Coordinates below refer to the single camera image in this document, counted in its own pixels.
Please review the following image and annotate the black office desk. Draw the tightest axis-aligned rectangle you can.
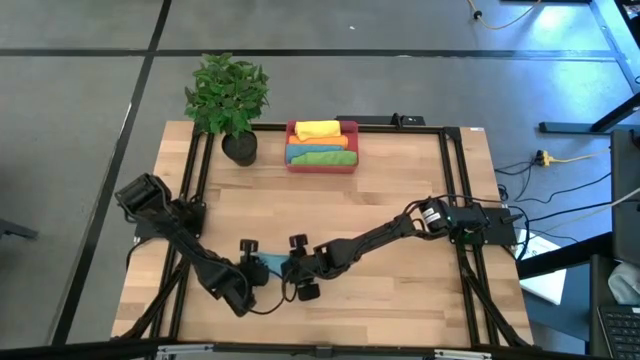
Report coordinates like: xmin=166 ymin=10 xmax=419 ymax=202
xmin=514 ymin=232 xmax=640 ymax=360

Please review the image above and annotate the black aluminium table frame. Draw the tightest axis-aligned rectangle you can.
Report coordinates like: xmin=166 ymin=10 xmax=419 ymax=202
xmin=112 ymin=113 xmax=534 ymax=360

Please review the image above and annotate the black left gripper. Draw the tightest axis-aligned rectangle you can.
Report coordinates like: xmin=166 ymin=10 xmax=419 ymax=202
xmin=214 ymin=238 xmax=271 ymax=318

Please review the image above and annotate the dark grey stand foot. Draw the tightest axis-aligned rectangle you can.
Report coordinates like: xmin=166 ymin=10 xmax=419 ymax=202
xmin=0 ymin=218 xmax=39 ymax=241

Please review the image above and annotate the orange microfiber towel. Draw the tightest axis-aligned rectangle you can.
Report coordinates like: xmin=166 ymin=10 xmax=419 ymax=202
xmin=287 ymin=133 xmax=350 ymax=149

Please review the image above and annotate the silver aluminium bracket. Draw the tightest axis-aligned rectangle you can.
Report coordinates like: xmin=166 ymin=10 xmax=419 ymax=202
xmin=156 ymin=343 xmax=215 ymax=357
xmin=433 ymin=348 xmax=494 ymax=360

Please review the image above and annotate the pink translucent plastic basket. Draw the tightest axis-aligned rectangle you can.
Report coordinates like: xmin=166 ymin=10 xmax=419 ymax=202
xmin=283 ymin=119 xmax=360 ymax=175

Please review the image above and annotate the artificial green potted plant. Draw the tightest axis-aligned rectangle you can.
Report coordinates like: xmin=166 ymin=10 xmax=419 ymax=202
xmin=183 ymin=52 xmax=271 ymax=168

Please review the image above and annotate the black bracket bar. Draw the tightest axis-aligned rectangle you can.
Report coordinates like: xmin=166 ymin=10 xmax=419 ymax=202
xmin=334 ymin=113 xmax=427 ymax=128

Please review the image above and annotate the white flat box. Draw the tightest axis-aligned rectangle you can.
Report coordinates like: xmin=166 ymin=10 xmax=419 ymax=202
xmin=514 ymin=228 xmax=569 ymax=306

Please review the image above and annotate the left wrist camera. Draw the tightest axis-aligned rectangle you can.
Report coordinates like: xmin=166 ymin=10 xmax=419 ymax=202
xmin=244 ymin=264 xmax=271 ymax=289

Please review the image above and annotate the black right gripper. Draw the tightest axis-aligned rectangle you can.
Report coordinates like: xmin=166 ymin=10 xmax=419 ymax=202
xmin=280 ymin=233 xmax=351 ymax=302

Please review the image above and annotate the pale teal cloth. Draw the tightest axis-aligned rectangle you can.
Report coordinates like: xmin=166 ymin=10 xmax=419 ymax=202
xmin=607 ymin=261 xmax=640 ymax=307

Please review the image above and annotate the teal microfiber towel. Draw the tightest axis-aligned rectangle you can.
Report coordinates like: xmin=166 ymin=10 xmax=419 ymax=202
xmin=285 ymin=143 xmax=346 ymax=164
xmin=252 ymin=251 xmax=292 ymax=278

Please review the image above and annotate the black left camera cable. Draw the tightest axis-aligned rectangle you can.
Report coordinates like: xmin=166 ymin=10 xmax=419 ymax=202
xmin=247 ymin=277 xmax=297 ymax=316

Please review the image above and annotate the yellow extension cable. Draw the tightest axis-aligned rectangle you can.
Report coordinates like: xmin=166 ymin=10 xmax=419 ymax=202
xmin=467 ymin=0 xmax=544 ymax=31

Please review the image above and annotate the black computer keyboard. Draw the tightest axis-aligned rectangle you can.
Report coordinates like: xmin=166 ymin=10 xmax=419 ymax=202
xmin=596 ymin=305 xmax=640 ymax=360

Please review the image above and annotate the yellow microfiber towel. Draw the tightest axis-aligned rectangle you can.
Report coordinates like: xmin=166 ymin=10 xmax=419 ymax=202
xmin=293 ymin=119 xmax=343 ymax=142

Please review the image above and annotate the green microfiber towel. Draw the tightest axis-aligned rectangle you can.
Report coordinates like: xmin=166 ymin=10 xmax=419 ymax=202
xmin=289 ymin=150 xmax=359 ymax=167

